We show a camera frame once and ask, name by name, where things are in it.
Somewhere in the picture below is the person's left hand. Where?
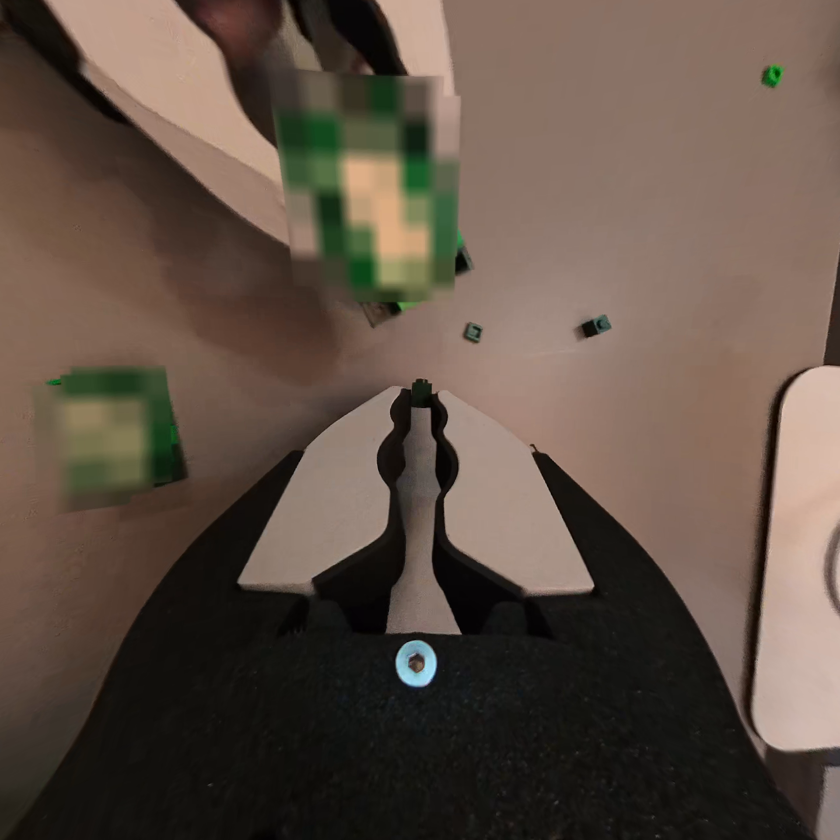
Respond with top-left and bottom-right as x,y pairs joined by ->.
190,0 -> 290,73

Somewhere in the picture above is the white stand with clear arms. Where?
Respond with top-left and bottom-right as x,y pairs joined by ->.
750,365 -> 840,754

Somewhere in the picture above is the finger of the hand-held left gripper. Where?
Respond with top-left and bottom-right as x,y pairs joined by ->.
46,0 -> 291,245
289,0 -> 455,78

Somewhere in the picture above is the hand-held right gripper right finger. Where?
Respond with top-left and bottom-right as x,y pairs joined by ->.
430,390 -> 596,635

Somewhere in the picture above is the green lego block tan tile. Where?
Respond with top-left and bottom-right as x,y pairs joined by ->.
46,375 -> 189,488
361,231 -> 475,329

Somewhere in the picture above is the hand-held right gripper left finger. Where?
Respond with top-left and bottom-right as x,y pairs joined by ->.
236,385 -> 411,634

